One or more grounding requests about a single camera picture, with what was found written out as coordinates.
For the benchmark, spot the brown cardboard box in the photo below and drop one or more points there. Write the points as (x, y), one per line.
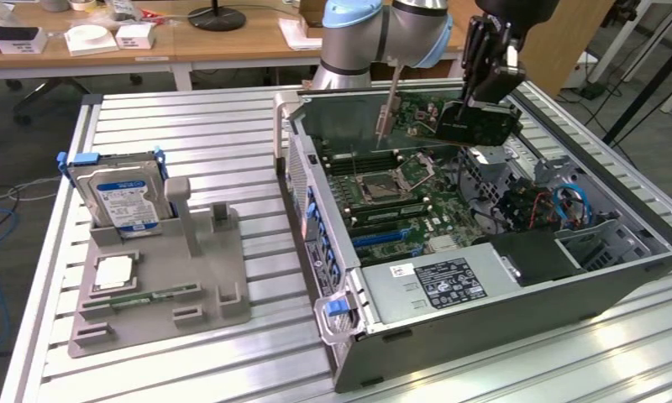
(312, 12)

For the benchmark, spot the black stand pole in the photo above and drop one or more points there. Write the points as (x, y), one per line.
(647, 94)

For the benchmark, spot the black floor pedal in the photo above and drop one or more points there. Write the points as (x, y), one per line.
(594, 92)

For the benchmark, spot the black lamp base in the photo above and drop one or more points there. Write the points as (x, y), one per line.
(215, 21)

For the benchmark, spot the large metal disk bay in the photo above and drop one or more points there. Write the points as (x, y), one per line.
(499, 168)

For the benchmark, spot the CPU socket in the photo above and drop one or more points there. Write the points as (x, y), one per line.
(378, 186)

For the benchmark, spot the black chair base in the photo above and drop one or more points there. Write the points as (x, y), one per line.
(25, 113)

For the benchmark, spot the blue case latch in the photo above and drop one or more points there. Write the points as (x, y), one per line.
(336, 307)

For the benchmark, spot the wooden cabinet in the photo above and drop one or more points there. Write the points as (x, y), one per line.
(571, 42)

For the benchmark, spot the white box red dot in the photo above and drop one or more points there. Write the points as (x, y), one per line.
(586, 71)

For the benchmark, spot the thin locking lever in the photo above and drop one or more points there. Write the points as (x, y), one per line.
(356, 161)

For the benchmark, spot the plain white box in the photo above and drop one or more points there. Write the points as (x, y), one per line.
(135, 37)

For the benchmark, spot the wooden desk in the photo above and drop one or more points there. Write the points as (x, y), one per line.
(229, 46)

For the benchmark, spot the blue slot clip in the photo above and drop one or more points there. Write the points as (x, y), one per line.
(326, 245)
(336, 273)
(316, 215)
(320, 230)
(331, 258)

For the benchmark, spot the grey cup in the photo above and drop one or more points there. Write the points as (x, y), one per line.
(53, 5)

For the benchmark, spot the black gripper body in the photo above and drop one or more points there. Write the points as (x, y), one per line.
(515, 12)

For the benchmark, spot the grey power supply unit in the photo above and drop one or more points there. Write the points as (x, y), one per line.
(392, 294)

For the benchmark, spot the green motherboard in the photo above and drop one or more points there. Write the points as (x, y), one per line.
(443, 210)

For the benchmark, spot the green RAM stick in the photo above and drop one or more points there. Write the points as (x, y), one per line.
(140, 299)

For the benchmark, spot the green graphics card black cooler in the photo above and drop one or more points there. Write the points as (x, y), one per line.
(482, 130)

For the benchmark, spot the silver chipset heatsink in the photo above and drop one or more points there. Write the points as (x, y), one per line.
(443, 243)

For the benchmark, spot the hard disk blue carrier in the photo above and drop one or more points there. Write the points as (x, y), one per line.
(123, 201)

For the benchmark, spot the small red item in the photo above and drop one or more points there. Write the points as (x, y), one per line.
(153, 17)

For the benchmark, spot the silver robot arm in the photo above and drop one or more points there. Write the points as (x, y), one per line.
(370, 38)

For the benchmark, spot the metal socket cover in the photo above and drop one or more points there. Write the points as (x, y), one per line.
(420, 168)

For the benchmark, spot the grey open PC case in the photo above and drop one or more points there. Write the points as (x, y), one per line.
(482, 336)

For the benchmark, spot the white box black top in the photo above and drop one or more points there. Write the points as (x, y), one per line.
(16, 42)

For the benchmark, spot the blue expansion slot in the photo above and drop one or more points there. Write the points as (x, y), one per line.
(378, 239)

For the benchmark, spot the stack of papers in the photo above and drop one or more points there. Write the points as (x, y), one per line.
(299, 35)

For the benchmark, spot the silver CPU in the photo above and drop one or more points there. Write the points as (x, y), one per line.
(115, 273)

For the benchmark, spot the small metal disk bay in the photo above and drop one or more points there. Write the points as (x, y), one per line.
(616, 239)

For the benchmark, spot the grey parts rack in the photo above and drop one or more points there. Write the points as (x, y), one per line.
(156, 302)

